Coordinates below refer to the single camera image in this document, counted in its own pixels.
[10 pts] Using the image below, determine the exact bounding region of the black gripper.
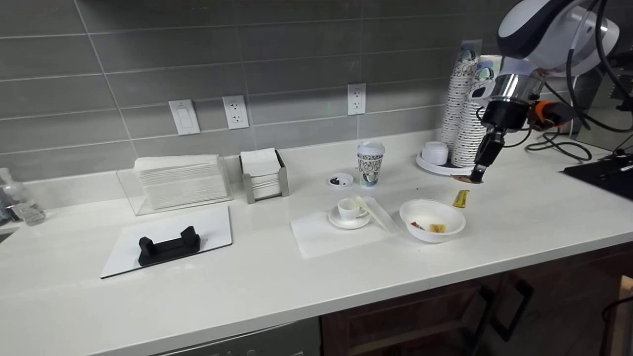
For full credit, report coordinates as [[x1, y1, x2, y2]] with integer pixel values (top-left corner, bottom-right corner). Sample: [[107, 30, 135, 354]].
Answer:
[[471, 101, 528, 178]]

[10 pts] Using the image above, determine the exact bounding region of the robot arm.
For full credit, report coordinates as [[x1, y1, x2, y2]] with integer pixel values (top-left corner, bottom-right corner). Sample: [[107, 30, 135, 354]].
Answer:
[[469, 0, 621, 182]]

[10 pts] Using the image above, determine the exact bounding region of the yellow sachet on counter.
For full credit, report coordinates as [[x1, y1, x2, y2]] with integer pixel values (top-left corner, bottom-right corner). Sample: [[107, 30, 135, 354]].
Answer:
[[453, 190, 469, 208]]

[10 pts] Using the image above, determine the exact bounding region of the white bowl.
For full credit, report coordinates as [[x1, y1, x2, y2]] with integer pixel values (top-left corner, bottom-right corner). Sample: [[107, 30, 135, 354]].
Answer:
[[400, 200, 467, 243]]

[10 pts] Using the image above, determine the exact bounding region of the yellow sachet in bowl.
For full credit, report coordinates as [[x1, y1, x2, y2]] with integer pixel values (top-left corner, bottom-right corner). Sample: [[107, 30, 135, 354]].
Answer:
[[430, 224, 447, 234]]

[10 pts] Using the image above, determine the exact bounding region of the white upturned cup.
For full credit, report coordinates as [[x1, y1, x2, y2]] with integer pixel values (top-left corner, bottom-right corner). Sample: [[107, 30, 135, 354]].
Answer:
[[420, 141, 449, 166]]

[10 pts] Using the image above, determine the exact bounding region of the white round tray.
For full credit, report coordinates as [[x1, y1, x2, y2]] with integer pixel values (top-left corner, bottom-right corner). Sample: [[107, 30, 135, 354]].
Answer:
[[416, 152, 473, 176]]

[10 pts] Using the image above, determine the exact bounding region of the black flat appliance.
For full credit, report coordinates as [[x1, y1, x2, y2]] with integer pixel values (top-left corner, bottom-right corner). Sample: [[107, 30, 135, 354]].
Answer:
[[564, 151, 633, 200]]

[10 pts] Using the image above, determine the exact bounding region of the patterned paper cup with lid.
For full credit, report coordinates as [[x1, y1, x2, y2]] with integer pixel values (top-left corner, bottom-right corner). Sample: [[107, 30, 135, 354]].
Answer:
[[356, 141, 386, 188]]

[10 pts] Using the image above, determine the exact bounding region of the white stir stick packet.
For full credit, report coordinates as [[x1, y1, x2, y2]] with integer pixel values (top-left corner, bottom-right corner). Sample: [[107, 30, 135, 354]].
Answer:
[[354, 196, 390, 232]]

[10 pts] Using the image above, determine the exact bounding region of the small white dish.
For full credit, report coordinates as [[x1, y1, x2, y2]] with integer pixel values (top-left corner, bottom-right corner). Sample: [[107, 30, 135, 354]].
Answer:
[[329, 172, 356, 190]]

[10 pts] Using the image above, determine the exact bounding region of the white espresso cup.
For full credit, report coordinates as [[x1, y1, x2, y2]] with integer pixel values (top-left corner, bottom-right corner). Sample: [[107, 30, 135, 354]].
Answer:
[[337, 200, 366, 220]]

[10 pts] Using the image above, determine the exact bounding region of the white paper napkin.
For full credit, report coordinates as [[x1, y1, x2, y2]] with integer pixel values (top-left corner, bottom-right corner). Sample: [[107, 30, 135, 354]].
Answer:
[[291, 196, 398, 259]]

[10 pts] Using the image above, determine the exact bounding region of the metal napkin holder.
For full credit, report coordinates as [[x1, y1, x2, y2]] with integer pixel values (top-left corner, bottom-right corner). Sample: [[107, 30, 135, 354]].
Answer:
[[240, 149, 289, 204]]

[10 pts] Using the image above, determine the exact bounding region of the white rectangular tray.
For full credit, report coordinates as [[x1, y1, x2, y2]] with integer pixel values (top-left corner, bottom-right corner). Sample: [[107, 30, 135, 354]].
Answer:
[[101, 206, 234, 279]]

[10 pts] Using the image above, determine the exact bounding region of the black dog-bone object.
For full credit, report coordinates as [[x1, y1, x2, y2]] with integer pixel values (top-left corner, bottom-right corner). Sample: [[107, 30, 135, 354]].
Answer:
[[139, 226, 202, 267]]

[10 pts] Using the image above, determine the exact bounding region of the clear acrylic box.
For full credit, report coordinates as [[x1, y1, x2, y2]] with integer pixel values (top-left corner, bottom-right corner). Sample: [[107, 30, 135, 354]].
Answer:
[[117, 154, 232, 216]]

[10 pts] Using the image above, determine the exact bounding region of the clear plastic object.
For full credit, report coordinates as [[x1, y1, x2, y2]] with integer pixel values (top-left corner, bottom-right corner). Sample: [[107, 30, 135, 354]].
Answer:
[[0, 168, 46, 226]]

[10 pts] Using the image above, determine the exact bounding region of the black power cable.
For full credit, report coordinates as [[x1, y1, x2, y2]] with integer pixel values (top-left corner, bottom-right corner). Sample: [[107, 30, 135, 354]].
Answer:
[[524, 105, 596, 164]]

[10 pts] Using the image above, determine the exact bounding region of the white wall outlet right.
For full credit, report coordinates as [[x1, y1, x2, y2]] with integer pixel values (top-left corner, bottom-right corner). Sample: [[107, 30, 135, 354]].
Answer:
[[348, 83, 366, 115]]

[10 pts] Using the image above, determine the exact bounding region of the white wall outlet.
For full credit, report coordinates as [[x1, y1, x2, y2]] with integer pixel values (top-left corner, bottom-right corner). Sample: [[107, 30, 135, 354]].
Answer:
[[348, 83, 366, 115], [224, 95, 250, 129]]

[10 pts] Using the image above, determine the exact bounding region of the black cabinet handle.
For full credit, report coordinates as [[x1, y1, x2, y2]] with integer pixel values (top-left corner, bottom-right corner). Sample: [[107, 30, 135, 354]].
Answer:
[[491, 279, 534, 342]]

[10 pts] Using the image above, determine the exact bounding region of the white wall outlet left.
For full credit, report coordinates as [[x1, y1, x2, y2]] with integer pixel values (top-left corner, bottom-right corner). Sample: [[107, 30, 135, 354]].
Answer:
[[224, 95, 250, 129]]

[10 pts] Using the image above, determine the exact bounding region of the white light switch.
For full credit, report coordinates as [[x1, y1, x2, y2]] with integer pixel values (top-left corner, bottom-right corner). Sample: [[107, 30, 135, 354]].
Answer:
[[168, 99, 200, 135]]

